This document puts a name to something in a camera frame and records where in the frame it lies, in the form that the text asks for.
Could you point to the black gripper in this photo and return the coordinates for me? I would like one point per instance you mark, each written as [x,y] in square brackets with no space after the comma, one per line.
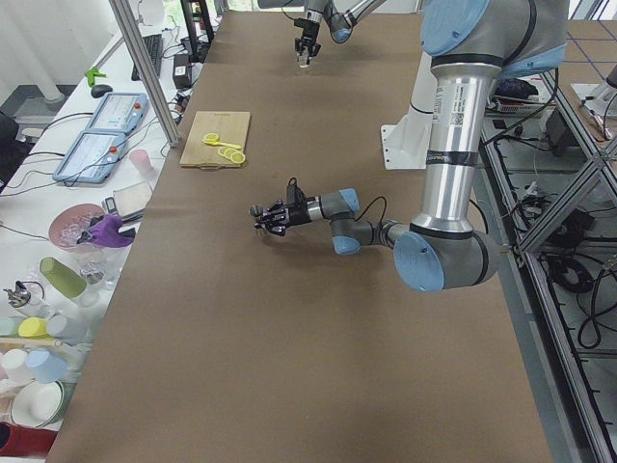
[309,30]
[295,214]

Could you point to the steel jigger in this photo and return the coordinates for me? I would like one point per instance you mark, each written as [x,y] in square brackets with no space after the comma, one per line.
[255,212]

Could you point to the clear glass measuring cup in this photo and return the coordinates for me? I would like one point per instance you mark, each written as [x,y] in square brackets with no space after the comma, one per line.
[303,60]

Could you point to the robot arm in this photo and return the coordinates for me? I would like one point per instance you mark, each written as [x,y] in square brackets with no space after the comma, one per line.
[471,45]
[308,16]

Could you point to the pink cup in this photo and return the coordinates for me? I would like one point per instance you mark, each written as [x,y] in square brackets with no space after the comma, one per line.
[141,162]

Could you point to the green cup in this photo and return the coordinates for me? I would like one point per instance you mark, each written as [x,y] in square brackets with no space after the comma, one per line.
[62,278]

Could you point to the yellow cup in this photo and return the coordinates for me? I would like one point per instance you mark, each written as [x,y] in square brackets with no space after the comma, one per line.
[33,328]

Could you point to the light blue cup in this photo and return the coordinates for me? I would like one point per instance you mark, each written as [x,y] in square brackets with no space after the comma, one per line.
[47,366]

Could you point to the lemon slice end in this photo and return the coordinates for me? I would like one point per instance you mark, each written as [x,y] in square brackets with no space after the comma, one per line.
[239,159]

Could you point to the lemon slice middle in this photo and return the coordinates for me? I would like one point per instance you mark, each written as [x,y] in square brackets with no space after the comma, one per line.
[230,153]

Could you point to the yellow plastic spoon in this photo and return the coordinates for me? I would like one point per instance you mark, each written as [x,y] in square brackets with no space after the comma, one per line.
[230,145]

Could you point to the wooden cutting board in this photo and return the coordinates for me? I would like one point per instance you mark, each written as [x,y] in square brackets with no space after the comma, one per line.
[232,126]

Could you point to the lemon slice on spoon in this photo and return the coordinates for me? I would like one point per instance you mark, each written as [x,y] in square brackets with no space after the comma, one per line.
[211,139]

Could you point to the purple cloth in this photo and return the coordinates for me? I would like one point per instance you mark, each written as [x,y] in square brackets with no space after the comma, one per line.
[104,231]

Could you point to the upper teach pendant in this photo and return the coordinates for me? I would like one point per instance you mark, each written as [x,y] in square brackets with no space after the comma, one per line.
[118,112]

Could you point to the teach pendant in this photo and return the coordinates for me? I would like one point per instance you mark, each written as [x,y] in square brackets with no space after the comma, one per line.
[118,112]
[91,158]

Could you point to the lower teach pendant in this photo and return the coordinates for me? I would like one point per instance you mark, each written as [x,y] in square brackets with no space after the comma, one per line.
[91,158]

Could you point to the pink bowl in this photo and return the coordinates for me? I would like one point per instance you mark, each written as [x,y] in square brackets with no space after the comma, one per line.
[67,228]

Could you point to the black computer mouse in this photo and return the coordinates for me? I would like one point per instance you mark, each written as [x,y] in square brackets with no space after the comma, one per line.
[99,90]

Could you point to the white bowl green rim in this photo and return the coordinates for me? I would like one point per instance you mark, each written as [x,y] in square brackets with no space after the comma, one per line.
[38,405]

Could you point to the red bowl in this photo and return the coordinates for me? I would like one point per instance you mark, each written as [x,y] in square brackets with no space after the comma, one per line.
[26,442]

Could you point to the white pedestal column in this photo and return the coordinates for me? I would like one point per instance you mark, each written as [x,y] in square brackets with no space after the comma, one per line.
[405,144]

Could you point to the aluminium frame post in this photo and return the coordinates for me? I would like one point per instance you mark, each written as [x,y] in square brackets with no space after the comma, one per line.
[138,52]

